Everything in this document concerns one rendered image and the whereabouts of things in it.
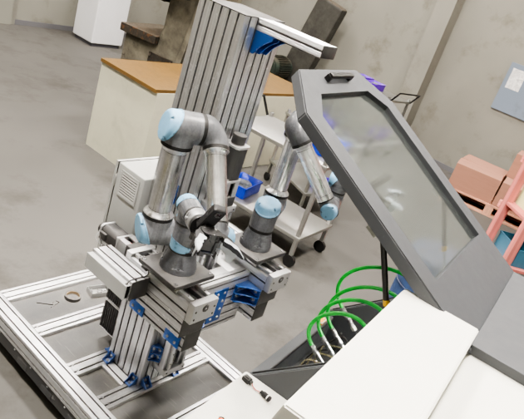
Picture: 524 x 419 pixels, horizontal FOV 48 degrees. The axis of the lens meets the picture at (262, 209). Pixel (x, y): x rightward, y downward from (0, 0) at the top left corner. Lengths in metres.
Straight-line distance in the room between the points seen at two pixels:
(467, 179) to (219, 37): 6.46
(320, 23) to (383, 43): 1.11
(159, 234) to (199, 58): 0.72
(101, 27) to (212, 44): 8.01
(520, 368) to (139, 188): 1.67
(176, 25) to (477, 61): 4.81
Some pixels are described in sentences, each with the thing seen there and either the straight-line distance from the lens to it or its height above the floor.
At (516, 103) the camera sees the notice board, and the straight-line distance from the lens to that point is 9.62.
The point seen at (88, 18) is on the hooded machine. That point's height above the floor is 0.40.
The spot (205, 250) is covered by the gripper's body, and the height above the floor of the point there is 1.41.
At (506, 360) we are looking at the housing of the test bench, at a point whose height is 1.50.
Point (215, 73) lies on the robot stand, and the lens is 2.33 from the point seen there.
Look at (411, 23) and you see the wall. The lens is 10.33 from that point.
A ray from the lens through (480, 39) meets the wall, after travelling 9.88.
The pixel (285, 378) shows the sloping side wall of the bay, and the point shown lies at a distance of 2.01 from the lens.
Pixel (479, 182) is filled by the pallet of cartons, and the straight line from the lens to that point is 8.44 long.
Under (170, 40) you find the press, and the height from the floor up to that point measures 0.96.
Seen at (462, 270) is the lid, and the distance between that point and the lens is 1.95.
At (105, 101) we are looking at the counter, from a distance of 5.90.
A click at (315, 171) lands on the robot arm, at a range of 2.54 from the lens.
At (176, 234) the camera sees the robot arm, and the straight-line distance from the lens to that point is 1.96.
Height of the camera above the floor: 2.26
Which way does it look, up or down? 23 degrees down
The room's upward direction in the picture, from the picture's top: 19 degrees clockwise
